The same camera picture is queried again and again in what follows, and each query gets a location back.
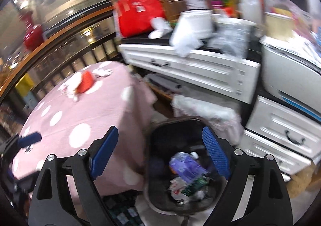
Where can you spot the pink polka dot tablecloth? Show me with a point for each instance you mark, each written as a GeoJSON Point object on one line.
{"type": "Point", "coordinates": [121, 99]}

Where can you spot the small crumpled white paper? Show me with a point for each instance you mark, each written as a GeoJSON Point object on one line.
{"type": "Point", "coordinates": [101, 72]}

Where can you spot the white plastic bucket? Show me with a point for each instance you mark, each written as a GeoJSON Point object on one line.
{"type": "Point", "coordinates": [197, 22]}

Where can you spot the black trash bin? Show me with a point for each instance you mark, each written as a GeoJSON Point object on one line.
{"type": "Point", "coordinates": [181, 134]}

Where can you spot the white plastic jug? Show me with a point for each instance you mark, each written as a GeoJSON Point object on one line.
{"type": "Point", "coordinates": [251, 10]}

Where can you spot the white appliance with blue stripe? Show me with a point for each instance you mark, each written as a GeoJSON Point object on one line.
{"type": "Point", "coordinates": [291, 72]}

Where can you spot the purple plastic bag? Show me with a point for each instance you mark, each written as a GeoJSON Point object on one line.
{"type": "Point", "coordinates": [185, 167]}

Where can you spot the clear crumpled plastic bag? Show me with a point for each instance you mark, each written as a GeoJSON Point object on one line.
{"type": "Point", "coordinates": [232, 36]}

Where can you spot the red ceramic vase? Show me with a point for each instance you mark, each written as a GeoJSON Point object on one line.
{"type": "Point", "coordinates": [33, 37]}

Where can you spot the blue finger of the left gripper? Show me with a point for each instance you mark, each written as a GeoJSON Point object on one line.
{"type": "Point", "coordinates": [28, 140]}

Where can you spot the white drawer cabinet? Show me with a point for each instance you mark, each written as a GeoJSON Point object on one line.
{"type": "Point", "coordinates": [229, 76]}

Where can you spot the white plastic bottle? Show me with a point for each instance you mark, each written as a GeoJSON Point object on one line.
{"type": "Point", "coordinates": [194, 155]}

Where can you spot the wooden topped black railing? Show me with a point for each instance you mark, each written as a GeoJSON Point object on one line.
{"type": "Point", "coordinates": [86, 39]}

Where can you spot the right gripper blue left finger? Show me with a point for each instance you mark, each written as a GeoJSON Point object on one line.
{"type": "Point", "coordinates": [85, 166]}

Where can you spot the red tote bag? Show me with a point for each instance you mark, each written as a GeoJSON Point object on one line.
{"type": "Point", "coordinates": [134, 17]}

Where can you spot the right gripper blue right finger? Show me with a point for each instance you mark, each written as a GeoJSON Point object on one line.
{"type": "Point", "coordinates": [235, 169]}

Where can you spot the green white carton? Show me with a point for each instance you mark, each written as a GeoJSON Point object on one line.
{"type": "Point", "coordinates": [195, 186]}

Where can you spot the white fluffy cushion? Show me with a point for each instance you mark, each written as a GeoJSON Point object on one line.
{"type": "Point", "coordinates": [225, 122]}

